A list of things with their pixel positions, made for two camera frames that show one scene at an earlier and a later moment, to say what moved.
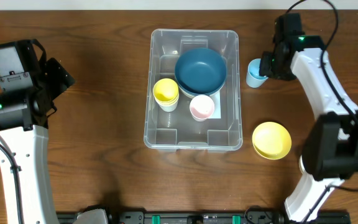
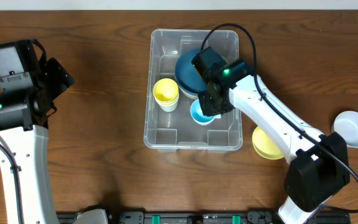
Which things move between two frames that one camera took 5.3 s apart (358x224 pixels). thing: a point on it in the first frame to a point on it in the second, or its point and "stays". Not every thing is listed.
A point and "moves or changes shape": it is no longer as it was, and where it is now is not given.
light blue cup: (253, 79) moves or changes shape
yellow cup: (166, 89) stays
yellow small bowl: (271, 140) stays
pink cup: (201, 107) to (203, 123)
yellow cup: (167, 103) stays
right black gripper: (265, 67) to (207, 107)
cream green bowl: (192, 96) stays
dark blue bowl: (200, 84) stays
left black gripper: (60, 75) stays
